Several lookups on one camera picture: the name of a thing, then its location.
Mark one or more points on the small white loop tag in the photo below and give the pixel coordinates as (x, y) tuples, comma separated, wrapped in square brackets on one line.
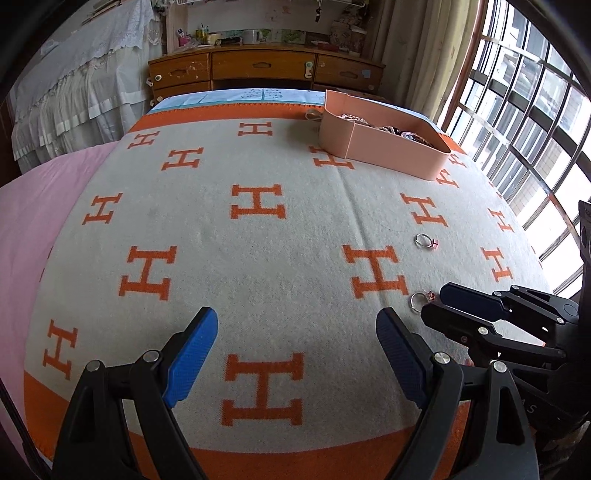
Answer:
[(314, 115)]

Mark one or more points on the light blue printed sheet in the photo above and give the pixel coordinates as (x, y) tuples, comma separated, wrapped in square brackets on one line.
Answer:
[(221, 97)]

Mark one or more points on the green white drawer lock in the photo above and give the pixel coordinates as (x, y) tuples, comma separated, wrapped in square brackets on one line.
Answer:
[(308, 70)]

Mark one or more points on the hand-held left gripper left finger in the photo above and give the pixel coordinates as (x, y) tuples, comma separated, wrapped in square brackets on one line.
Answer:
[(194, 355)]

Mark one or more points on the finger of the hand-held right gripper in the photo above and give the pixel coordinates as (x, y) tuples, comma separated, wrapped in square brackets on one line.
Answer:
[(461, 325), (471, 297)]

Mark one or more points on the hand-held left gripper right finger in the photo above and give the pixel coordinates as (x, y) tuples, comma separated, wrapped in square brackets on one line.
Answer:
[(401, 355)]

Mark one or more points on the grey orange patterned blanket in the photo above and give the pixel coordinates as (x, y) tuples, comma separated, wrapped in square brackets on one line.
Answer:
[(231, 258)]

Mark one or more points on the pink bed sheet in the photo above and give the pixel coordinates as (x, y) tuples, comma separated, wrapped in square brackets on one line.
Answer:
[(37, 221)]

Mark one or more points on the pink storage box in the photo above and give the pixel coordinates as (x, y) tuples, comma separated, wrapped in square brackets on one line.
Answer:
[(392, 152)]

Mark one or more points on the white lace bed cover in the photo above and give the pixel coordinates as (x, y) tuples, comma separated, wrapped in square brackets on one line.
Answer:
[(69, 92)]

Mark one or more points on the wooden desk with drawers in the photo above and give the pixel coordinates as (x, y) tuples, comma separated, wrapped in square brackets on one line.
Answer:
[(258, 64)]

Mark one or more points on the beige curtain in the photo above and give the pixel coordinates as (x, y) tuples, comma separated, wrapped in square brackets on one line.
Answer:
[(415, 55)]

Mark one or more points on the window security grille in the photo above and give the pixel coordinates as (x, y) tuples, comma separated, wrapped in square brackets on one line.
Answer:
[(531, 115)]

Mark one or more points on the floral fabric box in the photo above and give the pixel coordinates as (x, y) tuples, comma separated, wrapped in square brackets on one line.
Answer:
[(346, 31)]

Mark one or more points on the white mug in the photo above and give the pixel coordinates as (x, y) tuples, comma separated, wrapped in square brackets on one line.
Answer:
[(251, 36)]

